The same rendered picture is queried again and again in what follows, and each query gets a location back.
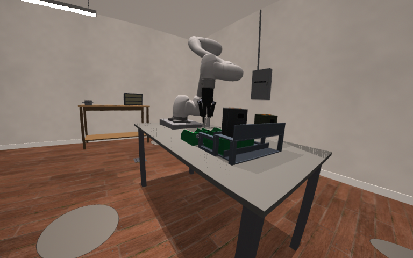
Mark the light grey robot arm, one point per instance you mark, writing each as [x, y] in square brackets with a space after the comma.
[212, 67]

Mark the grey metal shelf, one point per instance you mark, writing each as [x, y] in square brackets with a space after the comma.
[241, 133]

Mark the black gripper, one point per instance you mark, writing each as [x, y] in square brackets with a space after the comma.
[208, 105]

